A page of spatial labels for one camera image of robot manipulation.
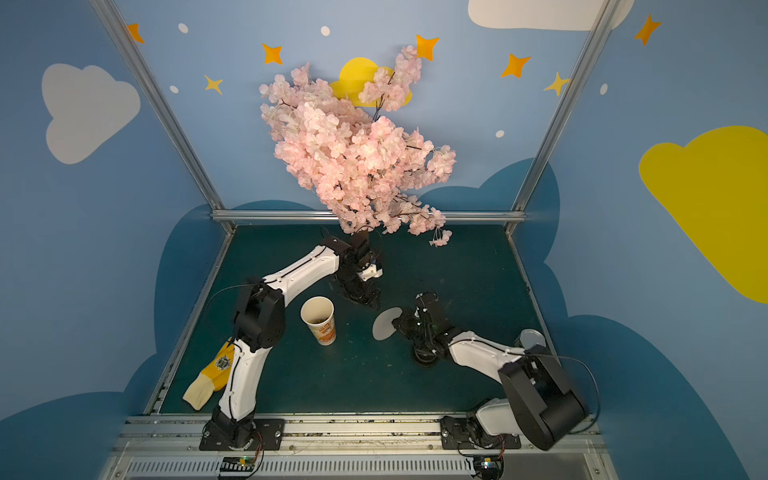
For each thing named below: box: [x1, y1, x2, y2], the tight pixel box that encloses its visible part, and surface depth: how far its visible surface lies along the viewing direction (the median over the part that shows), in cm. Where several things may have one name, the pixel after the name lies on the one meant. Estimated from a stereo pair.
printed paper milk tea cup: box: [300, 296, 336, 346], surface depth 82 cm
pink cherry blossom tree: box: [259, 46, 456, 247], surface depth 72 cm
